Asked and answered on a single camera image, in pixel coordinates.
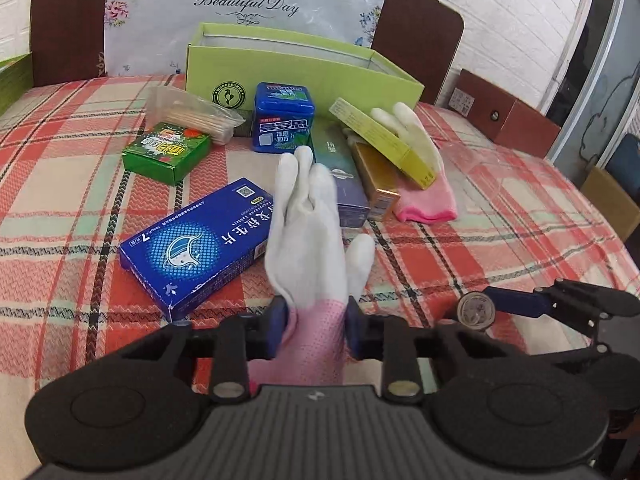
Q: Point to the gold box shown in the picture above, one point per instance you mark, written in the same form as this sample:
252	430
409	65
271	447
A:
380	187

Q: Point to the plaid cloth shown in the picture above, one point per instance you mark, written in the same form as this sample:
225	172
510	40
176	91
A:
75	210

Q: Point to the brown wooden cabinet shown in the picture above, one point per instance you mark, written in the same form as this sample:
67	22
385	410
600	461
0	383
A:
500	120

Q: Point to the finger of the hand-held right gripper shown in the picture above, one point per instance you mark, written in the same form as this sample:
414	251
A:
575	353
517	302

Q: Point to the white glove with pink cuff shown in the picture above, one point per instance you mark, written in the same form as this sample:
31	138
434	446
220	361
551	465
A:
305	240
425	202

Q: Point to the blue square tin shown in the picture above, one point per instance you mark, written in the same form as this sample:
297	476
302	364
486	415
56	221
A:
282	120

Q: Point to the teal and purple box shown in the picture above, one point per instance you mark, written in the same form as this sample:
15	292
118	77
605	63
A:
345	182

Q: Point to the clear plastic box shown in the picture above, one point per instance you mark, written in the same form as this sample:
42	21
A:
500	170

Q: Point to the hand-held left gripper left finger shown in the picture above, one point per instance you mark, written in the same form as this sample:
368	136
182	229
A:
277	321

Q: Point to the flat yellow box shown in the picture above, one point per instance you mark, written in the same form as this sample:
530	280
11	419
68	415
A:
380	135

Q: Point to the large light green box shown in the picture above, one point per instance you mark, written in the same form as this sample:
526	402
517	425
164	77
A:
300	75

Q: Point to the blue flat medicine box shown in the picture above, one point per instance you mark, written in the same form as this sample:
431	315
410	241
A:
190	255

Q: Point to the glass door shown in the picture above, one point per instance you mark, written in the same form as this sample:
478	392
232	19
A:
600	60

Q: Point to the cardboard box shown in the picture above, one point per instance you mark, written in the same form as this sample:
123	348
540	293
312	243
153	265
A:
610	200

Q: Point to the brown wooden headboard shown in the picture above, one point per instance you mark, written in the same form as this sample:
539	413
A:
70	25

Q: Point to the small olive box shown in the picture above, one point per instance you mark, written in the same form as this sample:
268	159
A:
245	127

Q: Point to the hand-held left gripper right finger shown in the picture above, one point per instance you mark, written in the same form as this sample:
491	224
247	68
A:
356	331

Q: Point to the clear bag of toothpicks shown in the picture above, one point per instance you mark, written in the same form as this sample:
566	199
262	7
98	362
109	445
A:
200	115

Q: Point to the round silver coin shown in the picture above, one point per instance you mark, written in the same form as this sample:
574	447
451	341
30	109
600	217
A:
476	312

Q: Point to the small green carton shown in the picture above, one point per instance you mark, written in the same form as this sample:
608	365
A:
165	152

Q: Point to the green box lid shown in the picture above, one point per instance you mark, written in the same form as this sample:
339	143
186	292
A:
15	82

